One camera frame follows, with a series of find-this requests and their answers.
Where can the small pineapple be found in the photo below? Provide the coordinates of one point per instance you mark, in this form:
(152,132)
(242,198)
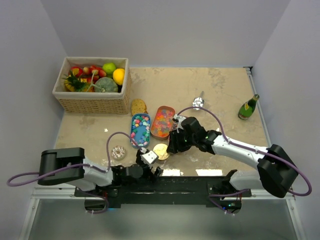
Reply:
(74,84)

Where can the round cream jar lid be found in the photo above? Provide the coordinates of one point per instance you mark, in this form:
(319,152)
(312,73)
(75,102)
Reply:
(161,151)

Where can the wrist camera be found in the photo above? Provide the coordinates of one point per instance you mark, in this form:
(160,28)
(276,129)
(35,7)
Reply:
(177,123)
(149,158)

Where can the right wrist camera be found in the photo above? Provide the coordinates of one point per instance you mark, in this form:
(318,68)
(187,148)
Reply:
(177,123)

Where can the yellow lemon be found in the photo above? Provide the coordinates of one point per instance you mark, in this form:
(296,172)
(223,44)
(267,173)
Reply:
(118,76)

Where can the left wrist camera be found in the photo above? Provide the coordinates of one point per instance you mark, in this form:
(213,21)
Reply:
(149,158)

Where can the silver metal scoop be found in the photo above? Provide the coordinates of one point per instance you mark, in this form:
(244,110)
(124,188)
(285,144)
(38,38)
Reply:
(198,102)

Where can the orange tray of gummy stars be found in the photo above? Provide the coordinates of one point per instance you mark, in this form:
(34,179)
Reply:
(162,122)

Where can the green pumpkin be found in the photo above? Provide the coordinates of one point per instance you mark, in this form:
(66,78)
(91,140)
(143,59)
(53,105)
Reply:
(105,85)

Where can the wicker basket with liner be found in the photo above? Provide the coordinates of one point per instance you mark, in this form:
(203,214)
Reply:
(91,102)

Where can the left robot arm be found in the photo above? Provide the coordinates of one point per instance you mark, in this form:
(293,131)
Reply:
(71,166)

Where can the blue tray of star candies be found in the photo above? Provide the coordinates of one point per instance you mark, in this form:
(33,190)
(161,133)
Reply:
(140,130)

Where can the green lime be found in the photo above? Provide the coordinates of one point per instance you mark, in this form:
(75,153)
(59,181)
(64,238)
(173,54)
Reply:
(109,68)

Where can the red strawberries bunch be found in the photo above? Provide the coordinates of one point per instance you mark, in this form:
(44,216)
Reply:
(85,74)

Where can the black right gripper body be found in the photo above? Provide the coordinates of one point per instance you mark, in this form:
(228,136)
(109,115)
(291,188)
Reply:
(183,141)

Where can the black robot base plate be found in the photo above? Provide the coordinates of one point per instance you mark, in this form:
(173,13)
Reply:
(168,190)

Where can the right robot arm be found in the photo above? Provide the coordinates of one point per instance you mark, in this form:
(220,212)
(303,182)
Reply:
(275,169)

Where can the green glass bottle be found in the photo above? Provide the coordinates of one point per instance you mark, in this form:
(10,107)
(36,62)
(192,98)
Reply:
(248,108)

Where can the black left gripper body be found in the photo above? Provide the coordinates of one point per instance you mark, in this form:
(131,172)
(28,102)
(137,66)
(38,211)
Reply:
(147,172)

